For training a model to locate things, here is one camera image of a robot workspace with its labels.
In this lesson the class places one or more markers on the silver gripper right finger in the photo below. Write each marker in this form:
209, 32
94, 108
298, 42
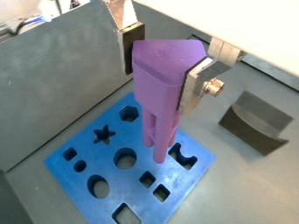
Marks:
201, 79

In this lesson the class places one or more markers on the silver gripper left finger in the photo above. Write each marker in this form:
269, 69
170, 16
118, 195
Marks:
130, 29

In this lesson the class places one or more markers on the purple three prong block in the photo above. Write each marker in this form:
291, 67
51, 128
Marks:
161, 62

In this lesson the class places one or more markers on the blue shape sorter board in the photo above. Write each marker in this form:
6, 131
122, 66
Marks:
107, 172

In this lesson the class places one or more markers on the black curved bracket piece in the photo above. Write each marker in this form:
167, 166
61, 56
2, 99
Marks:
257, 123

